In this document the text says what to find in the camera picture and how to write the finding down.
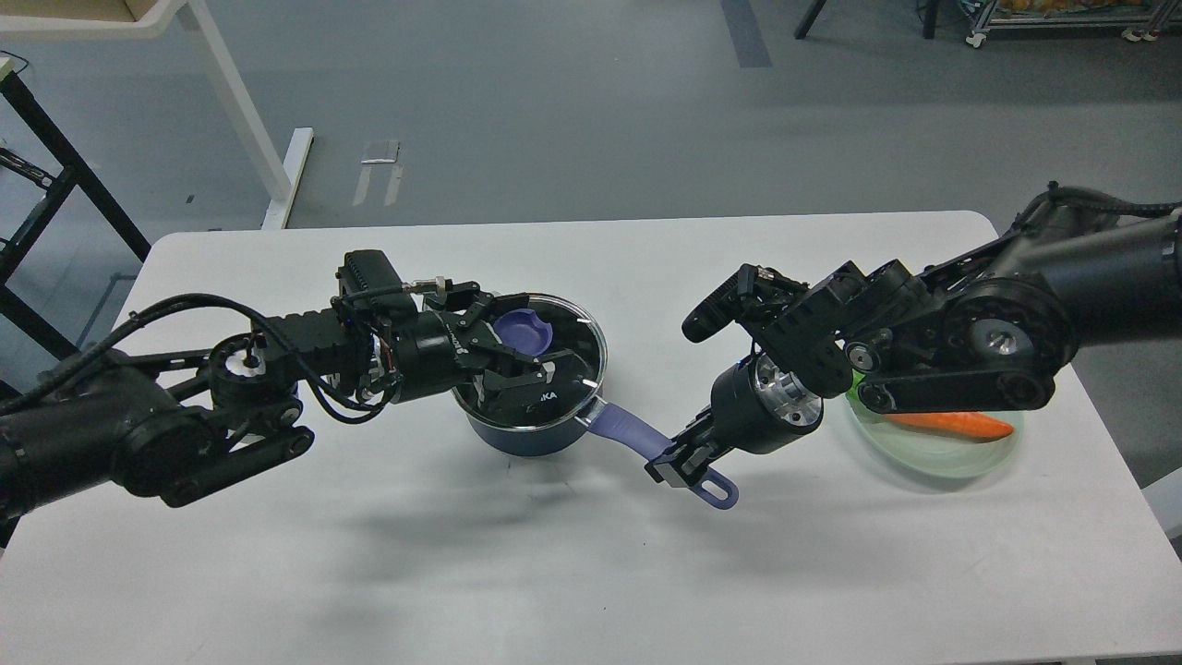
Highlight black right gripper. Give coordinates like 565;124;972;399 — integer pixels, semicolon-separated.
645;356;824;489

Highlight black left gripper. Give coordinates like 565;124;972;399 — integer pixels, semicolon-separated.
390;292;556;426

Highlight glass lid purple knob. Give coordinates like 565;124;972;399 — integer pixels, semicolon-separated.
452;294;610;431

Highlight dark blue saucepan purple handle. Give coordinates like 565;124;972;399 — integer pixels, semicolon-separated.
452;294;740;510

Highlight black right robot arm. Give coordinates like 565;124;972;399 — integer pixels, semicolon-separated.
645;182;1178;488

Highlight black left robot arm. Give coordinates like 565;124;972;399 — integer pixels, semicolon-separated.
4;283;557;543

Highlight orange toy carrot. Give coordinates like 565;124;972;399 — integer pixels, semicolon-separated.
842;373;1017;443

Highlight black stand legs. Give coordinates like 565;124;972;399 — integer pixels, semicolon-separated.
790;1;952;41

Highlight black metal rack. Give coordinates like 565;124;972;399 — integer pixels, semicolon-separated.
1;56;151;359

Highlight wheeled metal cart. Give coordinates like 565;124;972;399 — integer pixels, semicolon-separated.
959;1;1178;48

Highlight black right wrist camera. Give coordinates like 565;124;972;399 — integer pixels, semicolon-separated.
681;265;764;344

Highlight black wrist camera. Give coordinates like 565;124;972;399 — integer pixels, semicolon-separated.
333;249;417;324
681;265;764;344

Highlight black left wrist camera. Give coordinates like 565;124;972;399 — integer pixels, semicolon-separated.
333;249;417;324

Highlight white desk frame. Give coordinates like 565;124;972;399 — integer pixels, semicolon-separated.
1;1;316;232

